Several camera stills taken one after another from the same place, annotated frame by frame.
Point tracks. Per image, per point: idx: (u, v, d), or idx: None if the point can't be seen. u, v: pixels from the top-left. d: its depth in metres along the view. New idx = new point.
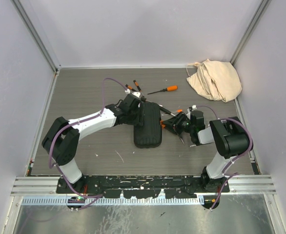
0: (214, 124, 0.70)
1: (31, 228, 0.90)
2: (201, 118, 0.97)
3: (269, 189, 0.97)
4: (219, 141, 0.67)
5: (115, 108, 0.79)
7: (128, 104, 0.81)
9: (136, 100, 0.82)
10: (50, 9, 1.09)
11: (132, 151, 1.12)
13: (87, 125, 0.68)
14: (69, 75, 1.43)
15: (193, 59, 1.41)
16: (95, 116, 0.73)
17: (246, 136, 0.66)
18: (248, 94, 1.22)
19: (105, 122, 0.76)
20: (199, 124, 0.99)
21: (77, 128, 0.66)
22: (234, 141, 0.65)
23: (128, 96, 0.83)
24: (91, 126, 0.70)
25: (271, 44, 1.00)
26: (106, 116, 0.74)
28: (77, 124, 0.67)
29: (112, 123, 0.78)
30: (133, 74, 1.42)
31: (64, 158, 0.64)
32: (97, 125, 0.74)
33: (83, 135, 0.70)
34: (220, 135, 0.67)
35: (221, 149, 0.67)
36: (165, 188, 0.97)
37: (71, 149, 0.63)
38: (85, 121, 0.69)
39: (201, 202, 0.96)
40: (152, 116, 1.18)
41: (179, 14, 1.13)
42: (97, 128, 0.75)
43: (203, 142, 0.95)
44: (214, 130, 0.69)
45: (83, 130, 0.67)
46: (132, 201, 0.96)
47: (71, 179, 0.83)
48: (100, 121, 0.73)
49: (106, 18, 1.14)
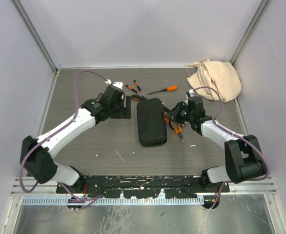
0: (232, 150, 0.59)
1: (31, 228, 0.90)
2: (200, 102, 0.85)
3: (269, 190, 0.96)
4: (232, 168, 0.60)
5: (92, 105, 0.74)
7: (109, 97, 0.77)
9: (118, 92, 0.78)
10: (50, 9, 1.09)
11: (132, 151, 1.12)
13: (58, 138, 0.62)
14: (69, 75, 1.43)
15: (193, 59, 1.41)
16: (69, 124, 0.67)
17: (259, 164, 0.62)
18: (248, 94, 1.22)
19: (81, 127, 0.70)
20: (199, 109, 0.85)
21: (48, 146, 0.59)
22: (249, 172, 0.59)
23: (107, 89, 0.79)
24: (64, 137, 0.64)
25: (270, 44, 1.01)
26: (81, 120, 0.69)
28: (47, 141, 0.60)
29: (91, 123, 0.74)
30: (133, 74, 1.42)
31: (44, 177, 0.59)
32: (73, 132, 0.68)
33: (57, 150, 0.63)
34: (236, 165, 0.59)
35: (231, 175, 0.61)
36: (165, 188, 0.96)
37: (48, 168, 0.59)
38: (56, 134, 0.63)
39: (201, 202, 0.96)
40: (153, 112, 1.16)
41: (179, 14, 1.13)
42: (73, 135, 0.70)
43: (206, 134, 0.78)
44: (230, 157, 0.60)
45: (55, 145, 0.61)
46: (132, 201, 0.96)
47: (67, 183, 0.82)
48: (74, 128, 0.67)
49: (105, 17, 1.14)
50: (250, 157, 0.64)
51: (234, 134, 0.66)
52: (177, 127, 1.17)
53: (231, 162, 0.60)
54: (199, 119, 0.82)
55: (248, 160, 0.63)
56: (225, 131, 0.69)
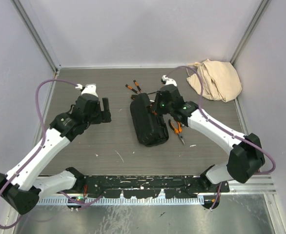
0: (239, 158, 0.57)
1: (31, 228, 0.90)
2: (174, 89, 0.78)
3: (269, 189, 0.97)
4: (238, 172, 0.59)
5: (62, 122, 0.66)
7: (81, 108, 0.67)
9: (91, 102, 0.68)
10: (50, 9, 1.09)
11: (132, 151, 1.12)
13: (28, 171, 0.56)
14: (69, 75, 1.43)
15: (193, 59, 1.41)
16: (37, 152, 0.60)
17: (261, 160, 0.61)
18: (248, 94, 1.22)
19: (53, 151, 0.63)
20: (176, 97, 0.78)
21: (17, 183, 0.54)
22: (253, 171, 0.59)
23: (78, 99, 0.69)
24: (35, 168, 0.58)
25: (271, 44, 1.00)
26: (51, 144, 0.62)
28: (16, 177, 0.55)
29: (65, 142, 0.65)
30: (133, 75, 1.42)
31: (26, 207, 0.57)
32: (45, 158, 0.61)
33: (32, 181, 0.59)
34: (243, 169, 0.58)
35: (236, 176, 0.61)
36: (165, 188, 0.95)
37: (28, 201, 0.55)
38: (26, 166, 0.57)
39: (201, 202, 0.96)
40: (141, 109, 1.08)
41: (178, 14, 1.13)
42: (48, 161, 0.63)
43: (193, 126, 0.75)
44: (237, 163, 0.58)
45: (27, 180, 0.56)
46: (132, 201, 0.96)
47: (64, 187, 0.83)
48: (43, 155, 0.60)
49: (105, 17, 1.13)
50: (250, 153, 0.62)
51: (236, 136, 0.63)
52: (177, 127, 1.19)
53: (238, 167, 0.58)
54: (181, 109, 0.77)
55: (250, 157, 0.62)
56: (223, 131, 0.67)
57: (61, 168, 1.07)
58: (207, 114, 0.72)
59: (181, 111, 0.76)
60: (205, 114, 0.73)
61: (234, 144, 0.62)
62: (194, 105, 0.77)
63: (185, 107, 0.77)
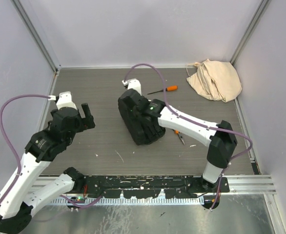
0: (218, 148, 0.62)
1: (31, 228, 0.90)
2: (135, 94, 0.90)
3: (269, 189, 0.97)
4: (219, 160, 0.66)
5: (37, 144, 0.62)
7: (58, 127, 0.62)
9: (69, 118, 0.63)
10: (50, 9, 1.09)
11: (132, 151, 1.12)
13: (8, 201, 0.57)
14: (69, 75, 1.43)
15: (193, 59, 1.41)
16: (14, 182, 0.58)
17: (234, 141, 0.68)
18: (248, 94, 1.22)
19: (32, 177, 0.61)
20: (139, 100, 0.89)
21: (0, 213, 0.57)
22: (230, 154, 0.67)
23: (54, 116, 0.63)
24: (15, 197, 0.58)
25: (270, 44, 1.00)
26: (28, 170, 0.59)
28: None
29: (43, 164, 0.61)
30: (133, 75, 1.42)
31: (18, 227, 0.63)
32: (25, 185, 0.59)
33: (19, 204, 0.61)
34: (223, 157, 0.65)
35: (218, 163, 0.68)
36: (165, 188, 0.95)
37: (18, 223, 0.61)
38: (5, 197, 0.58)
39: (201, 202, 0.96)
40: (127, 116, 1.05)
41: (178, 14, 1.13)
42: (30, 186, 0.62)
43: (165, 125, 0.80)
44: (217, 152, 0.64)
45: (10, 209, 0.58)
46: (132, 201, 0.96)
47: (63, 192, 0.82)
48: (22, 183, 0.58)
49: (105, 17, 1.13)
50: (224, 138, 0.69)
51: (211, 127, 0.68)
52: None
53: (218, 156, 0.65)
54: (149, 110, 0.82)
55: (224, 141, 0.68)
56: (197, 125, 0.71)
57: (62, 168, 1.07)
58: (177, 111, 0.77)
59: (150, 113, 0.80)
60: (175, 111, 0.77)
61: (210, 135, 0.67)
62: (161, 104, 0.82)
63: (153, 107, 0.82)
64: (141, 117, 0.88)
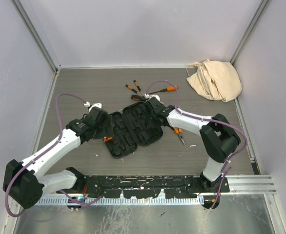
0: (209, 136, 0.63)
1: (31, 229, 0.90)
2: (153, 99, 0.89)
3: (269, 189, 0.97)
4: (214, 151, 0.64)
5: (77, 125, 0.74)
7: (93, 117, 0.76)
9: (102, 112, 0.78)
10: (50, 9, 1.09)
11: (133, 151, 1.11)
13: (43, 161, 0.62)
14: (69, 75, 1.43)
15: (193, 59, 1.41)
16: (53, 145, 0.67)
17: (234, 136, 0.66)
18: (248, 94, 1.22)
19: (67, 147, 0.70)
20: (156, 105, 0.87)
21: (33, 169, 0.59)
22: (226, 146, 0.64)
23: (92, 110, 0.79)
24: (50, 159, 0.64)
25: (270, 44, 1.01)
26: (67, 140, 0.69)
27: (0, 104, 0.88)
28: (31, 165, 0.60)
29: (77, 143, 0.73)
30: (133, 75, 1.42)
31: (30, 199, 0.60)
32: (59, 153, 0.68)
33: (45, 170, 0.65)
34: (216, 147, 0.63)
35: (214, 156, 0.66)
36: (165, 188, 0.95)
37: (34, 192, 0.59)
38: (41, 156, 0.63)
39: (201, 202, 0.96)
40: (118, 130, 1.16)
41: (179, 14, 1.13)
42: (60, 156, 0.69)
43: (173, 125, 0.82)
44: (209, 141, 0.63)
45: (40, 168, 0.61)
46: (132, 201, 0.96)
47: (66, 184, 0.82)
48: (60, 147, 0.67)
49: (105, 18, 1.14)
50: (223, 133, 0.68)
51: (204, 118, 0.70)
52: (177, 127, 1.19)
53: (212, 146, 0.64)
54: (162, 112, 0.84)
55: (223, 136, 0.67)
56: (194, 118, 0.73)
57: (61, 168, 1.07)
58: (180, 110, 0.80)
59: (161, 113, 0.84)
60: (179, 110, 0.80)
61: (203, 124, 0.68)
62: (172, 107, 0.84)
63: (165, 110, 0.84)
64: (155, 120, 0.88)
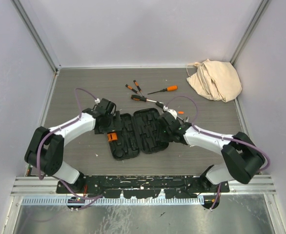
0: (232, 157, 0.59)
1: (31, 229, 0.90)
2: (168, 114, 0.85)
3: (269, 190, 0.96)
4: (238, 172, 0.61)
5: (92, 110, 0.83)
7: (104, 106, 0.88)
9: (112, 103, 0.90)
10: (50, 10, 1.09)
11: (137, 155, 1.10)
13: (69, 130, 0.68)
14: (69, 75, 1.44)
15: (193, 59, 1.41)
16: (75, 121, 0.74)
17: (257, 155, 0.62)
18: (248, 94, 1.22)
19: (85, 126, 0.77)
20: (172, 121, 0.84)
21: (61, 134, 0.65)
22: (251, 167, 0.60)
23: (102, 101, 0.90)
24: (73, 130, 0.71)
25: (271, 44, 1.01)
26: (86, 119, 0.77)
27: None
28: (59, 130, 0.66)
29: (91, 126, 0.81)
30: (133, 74, 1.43)
31: (54, 165, 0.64)
32: (79, 128, 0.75)
33: (68, 140, 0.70)
34: (241, 169, 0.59)
35: (239, 177, 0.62)
36: (165, 188, 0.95)
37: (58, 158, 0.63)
38: (67, 126, 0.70)
39: (201, 202, 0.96)
40: (124, 132, 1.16)
41: (179, 14, 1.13)
42: (79, 132, 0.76)
43: (192, 142, 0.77)
44: (231, 162, 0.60)
45: (66, 135, 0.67)
46: (132, 201, 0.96)
47: (67, 180, 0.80)
48: (81, 124, 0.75)
49: (106, 18, 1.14)
50: (245, 152, 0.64)
51: (225, 137, 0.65)
52: None
53: (235, 167, 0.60)
54: (177, 130, 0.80)
55: (246, 156, 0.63)
56: (213, 136, 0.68)
57: None
58: (198, 127, 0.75)
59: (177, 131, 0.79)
60: (196, 127, 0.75)
61: (224, 144, 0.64)
62: (188, 124, 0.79)
63: (180, 127, 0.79)
64: (171, 136, 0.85)
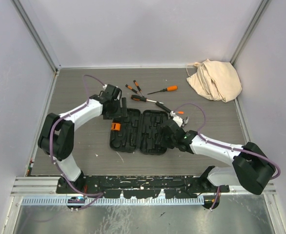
0: (243, 168, 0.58)
1: (31, 229, 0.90)
2: (173, 122, 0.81)
3: (269, 190, 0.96)
4: (251, 184, 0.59)
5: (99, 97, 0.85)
7: (110, 92, 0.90)
9: (116, 89, 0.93)
10: (50, 10, 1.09)
11: (132, 151, 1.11)
13: (78, 116, 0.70)
14: (69, 75, 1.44)
15: (193, 59, 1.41)
16: (83, 107, 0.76)
17: (268, 165, 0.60)
18: (248, 94, 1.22)
19: (93, 111, 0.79)
20: (176, 129, 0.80)
21: (71, 120, 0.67)
22: (263, 178, 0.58)
23: (108, 87, 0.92)
24: (82, 116, 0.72)
25: (271, 44, 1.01)
26: (93, 105, 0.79)
27: None
28: (69, 117, 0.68)
29: (99, 110, 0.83)
30: (133, 74, 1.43)
31: (66, 150, 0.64)
32: (88, 114, 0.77)
33: (78, 125, 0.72)
34: (253, 181, 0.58)
35: (251, 188, 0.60)
36: (165, 188, 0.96)
37: (69, 143, 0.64)
38: (75, 112, 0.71)
39: (201, 202, 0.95)
40: (128, 125, 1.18)
41: (179, 14, 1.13)
42: (88, 117, 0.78)
43: (198, 151, 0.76)
44: (242, 173, 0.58)
45: (76, 121, 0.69)
46: (132, 201, 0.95)
47: (69, 176, 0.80)
48: (89, 109, 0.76)
49: (106, 18, 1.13)
50: (256, 162, 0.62)
51: (234, 148, 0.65)
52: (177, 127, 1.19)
53: (247, 179, 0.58)
54: (183, 139, 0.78)
55: (257, 165, 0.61)
56: (222, 146, 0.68)
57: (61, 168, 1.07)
58: (205, 136, 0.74)
59: (184, 140, 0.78)
60: (203, 137, 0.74)
61: (234, 155, 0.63)
62: (193, 132, 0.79)
63: (186, 136, 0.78)
64: (174, 144, 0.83)
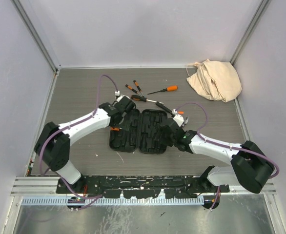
0: (241, 167, 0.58)
1: (31, 229, 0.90)
2: (172, 121, 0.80)
3: (269, 189, 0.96)
4: (249, 182, 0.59)
5: (110, 107, 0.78)
7: (124, 104, 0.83)
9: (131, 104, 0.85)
10: (51, 10, 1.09)
11: (132, 151, 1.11)
13: (78, 128, 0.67)
14: (69, 75, 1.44)
15: (193, 59, 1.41)
16: (88, 118, 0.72)
17: (267, 164, 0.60)
18: (248, 94, 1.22)
19: (98, 124, 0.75)
20: (176, 128, 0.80)
21: (68, 133, 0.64)
22: (261, 176, 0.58)
23: (124, 98, 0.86)
24: (82, 128, 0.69)
25: (271, 44, 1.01)
26: (99, 117, 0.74)
27: None
28: (68, 129, 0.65)
29: (106, 122, 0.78)
30: (133, 74, 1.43)
31: (58, 164, 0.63)
32: (91, 126, 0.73)
33: (76, 138, 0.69)
34: (251, 179, 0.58)
35: (250, 186, 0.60)
36: (165, 188, 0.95)
37: (62, 157, 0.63)
38: (77, 125, 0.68)
39: (201, 202, 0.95)
40: None
41: (179, 15, 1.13)
42: (90, 129, 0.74)
43: (197, 151, 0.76)
44: (241, 171, 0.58)
45: (74, 134, 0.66)
46: (132, 201, 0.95)
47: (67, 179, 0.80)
48: (93, 122, 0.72)
49: (106, 18, 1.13)
50: (255, 161, 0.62)
51: (233, 147, 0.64)
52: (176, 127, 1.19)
53: (246, 177, 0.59)
54: (182, 138, 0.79)
55: (255, 165, 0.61)
56: (221, 146, 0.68)
57: None
58: (204, 135, 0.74)
59: (182, 140, 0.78)
60: (202, 136, 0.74)
61: (233, 154, 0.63)
62: (192, 132, 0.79)
63: (185, 136, 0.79)
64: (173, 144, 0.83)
